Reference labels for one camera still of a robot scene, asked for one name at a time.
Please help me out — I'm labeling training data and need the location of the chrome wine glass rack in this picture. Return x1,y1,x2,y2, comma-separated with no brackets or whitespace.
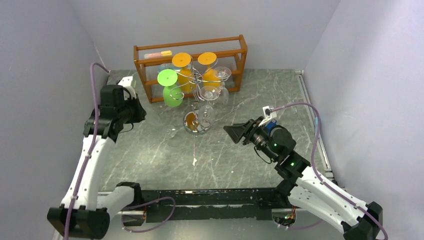
182,55,218,136

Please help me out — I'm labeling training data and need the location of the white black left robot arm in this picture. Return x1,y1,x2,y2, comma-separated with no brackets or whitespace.
47,83,146,240

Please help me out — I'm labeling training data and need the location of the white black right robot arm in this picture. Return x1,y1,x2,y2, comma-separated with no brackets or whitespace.
223,117,383,240

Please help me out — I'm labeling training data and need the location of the blue packaged item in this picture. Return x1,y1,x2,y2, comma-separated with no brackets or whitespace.
157,63,174,73

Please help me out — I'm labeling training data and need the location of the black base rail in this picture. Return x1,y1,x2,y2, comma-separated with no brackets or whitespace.
119,187,292,228

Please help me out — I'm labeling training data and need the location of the green plastic wine glass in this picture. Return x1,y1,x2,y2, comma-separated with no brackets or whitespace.
157,69,184,108

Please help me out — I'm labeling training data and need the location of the orange plastic cup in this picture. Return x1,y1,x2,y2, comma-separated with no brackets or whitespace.
172,52,193,93

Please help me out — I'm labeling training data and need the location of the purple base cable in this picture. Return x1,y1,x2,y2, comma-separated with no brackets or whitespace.
120,196,177,234

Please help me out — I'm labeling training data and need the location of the light blue pen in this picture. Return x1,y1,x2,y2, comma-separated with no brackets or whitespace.
314,116,322,138

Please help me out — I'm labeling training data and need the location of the yellow plastic wine glass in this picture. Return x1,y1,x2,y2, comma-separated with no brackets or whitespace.
197,52,221,89

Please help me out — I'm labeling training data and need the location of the wooden shelf rack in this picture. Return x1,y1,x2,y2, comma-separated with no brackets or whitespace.
133,34,248,103

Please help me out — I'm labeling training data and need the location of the clear wine glass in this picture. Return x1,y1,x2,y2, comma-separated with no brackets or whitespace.
213,66,232,105

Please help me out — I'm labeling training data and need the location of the pink yellow marker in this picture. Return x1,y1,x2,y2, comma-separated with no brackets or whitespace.
143,50,173,59

